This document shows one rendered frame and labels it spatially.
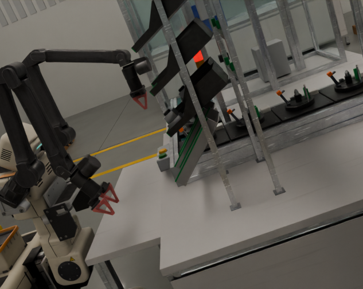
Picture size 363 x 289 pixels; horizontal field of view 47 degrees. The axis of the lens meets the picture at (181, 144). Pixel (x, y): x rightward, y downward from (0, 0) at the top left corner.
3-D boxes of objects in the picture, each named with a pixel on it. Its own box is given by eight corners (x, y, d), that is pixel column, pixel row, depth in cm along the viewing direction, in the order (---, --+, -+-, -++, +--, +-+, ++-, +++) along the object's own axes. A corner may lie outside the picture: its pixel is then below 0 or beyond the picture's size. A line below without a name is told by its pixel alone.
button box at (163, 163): (160, 172, 204) (156, 161, 202) (161, 157, 224) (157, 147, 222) (174, 167, 204) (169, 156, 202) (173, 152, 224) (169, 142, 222)
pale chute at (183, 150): (183, 171, 171) (174, 166, 171) (187, 158, 183) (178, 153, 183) (213, 112, 160) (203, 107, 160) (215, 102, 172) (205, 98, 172)
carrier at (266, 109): (231, 143, 190) (223, 118, 186) (225, 128, 213) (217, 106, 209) (283, 125, 188) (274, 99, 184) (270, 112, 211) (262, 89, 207)
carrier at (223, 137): (182, 161, 192) (171, 137, 188) (180, 145, 215) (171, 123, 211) (231, 144, 190) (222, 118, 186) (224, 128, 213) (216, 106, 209)
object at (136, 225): (87, 266, 161) (84, 260, 161) (124, 172, 246) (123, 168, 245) (262, 212, 151) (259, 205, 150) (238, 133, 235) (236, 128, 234)
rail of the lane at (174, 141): (178, 187, 191) (169, 166, 187) (174, 131, 275) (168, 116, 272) (189, 183, 190) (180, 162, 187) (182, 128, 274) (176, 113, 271)
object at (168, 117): (172, 132, 154) (159, 118, 153) (174, 128, 158) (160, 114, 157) (188, 117, 151) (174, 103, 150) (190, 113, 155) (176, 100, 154)
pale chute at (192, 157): (185, 186, 157) (174, 181, 157) (189, 171, 169) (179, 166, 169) (218, 122, 146) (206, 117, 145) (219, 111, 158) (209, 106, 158)
